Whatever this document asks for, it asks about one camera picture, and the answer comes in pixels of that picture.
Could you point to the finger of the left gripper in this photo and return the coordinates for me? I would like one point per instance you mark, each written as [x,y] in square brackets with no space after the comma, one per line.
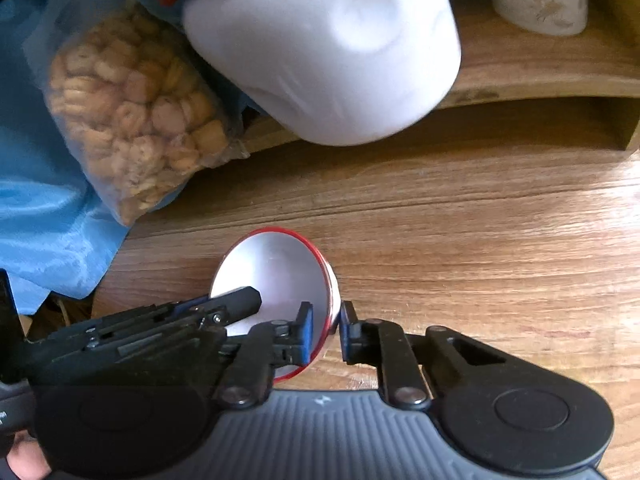
[223,310]

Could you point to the light blue cloth cover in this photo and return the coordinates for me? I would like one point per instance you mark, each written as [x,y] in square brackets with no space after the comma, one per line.
[56,233]

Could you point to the bag of snack biscuits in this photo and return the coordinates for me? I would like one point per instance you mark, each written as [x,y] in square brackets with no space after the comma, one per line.
[134,104]

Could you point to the person's left hand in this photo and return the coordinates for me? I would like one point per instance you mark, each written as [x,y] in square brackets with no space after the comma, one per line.
[25,461]

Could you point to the white ceramic bowl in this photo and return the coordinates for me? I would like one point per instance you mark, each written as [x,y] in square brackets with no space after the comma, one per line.
[286,269]

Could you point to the white jug blue lid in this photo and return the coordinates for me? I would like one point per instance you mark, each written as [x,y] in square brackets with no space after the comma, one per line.
[334,72]

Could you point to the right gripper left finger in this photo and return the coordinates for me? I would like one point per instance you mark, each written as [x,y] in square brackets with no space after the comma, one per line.
[248,377]

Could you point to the wooden desk shelf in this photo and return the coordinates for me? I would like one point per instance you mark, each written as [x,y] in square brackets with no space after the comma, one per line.
[503,63]

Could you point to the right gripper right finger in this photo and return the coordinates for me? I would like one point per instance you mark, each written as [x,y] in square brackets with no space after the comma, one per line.
[386,347]

